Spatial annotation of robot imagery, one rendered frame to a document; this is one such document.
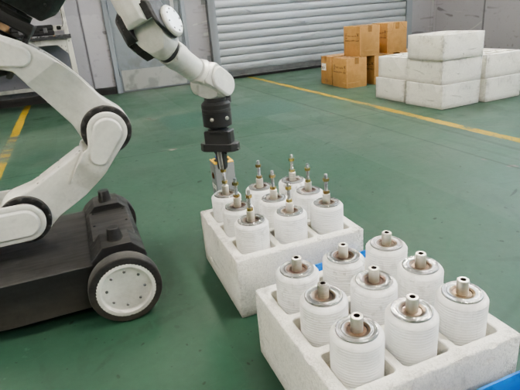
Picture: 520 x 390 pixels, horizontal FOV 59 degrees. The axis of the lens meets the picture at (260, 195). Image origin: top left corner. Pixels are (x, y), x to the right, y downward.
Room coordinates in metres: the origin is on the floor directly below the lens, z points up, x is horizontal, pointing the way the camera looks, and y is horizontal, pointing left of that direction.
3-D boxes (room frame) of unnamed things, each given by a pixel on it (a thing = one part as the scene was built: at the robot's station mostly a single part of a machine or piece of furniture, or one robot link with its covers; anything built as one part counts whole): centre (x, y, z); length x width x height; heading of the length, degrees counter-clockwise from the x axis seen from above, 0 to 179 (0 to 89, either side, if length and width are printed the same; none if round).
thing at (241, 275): (1.32, -0.04, 0.09); 0.39 x 0.39 x 0.18; 19
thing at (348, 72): (5.01, -1.06, 0.15); 0.30 x 0.24 x 0.30; 19
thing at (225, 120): (1.39, 0.11, 0.46); 0.13 x 0.10 x 0.12; 72
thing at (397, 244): (0.97, -0.29, 0.25); 0.08 x 0.08 x 0.01
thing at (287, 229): (1.21, -0.08, 0.16); 0.10 x 0.10 x 0.18
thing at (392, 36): (5.21, -1.53, 0.45); 0.30 x 0.24 x 0.30; 18
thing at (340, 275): (0.93, -0.18, 0.16); 0.10 x 0.10 x 0.18
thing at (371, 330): (0.67, -0.15, 0.25); 0.08 x 0.08 x 0.01
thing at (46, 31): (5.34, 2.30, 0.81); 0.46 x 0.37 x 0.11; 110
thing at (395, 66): (4.10, -1.40, 0.27); 0.39 x 0.39 x 0.18; 23
